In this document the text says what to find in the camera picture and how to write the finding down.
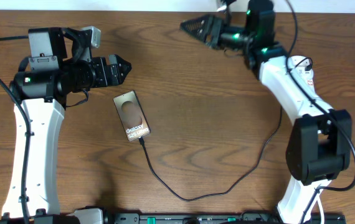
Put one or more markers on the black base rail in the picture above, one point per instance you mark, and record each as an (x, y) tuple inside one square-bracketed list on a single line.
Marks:
[(96, 215)]

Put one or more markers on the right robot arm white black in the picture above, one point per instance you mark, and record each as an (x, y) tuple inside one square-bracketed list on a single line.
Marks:
[(320, 144)]

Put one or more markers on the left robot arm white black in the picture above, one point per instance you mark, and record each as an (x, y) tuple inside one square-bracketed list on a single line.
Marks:
[(60, 63)]

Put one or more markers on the black plug in strip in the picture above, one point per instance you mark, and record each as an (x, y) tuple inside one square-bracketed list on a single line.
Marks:
[(308, 67)]

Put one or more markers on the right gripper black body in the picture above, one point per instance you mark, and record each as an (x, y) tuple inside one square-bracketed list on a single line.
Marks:
[(233, 37)]

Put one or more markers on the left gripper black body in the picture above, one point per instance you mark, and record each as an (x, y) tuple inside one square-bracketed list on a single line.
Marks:
[(96, 72)]

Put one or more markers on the white power strip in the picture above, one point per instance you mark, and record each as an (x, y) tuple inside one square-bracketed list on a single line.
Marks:
[(304, 71)]

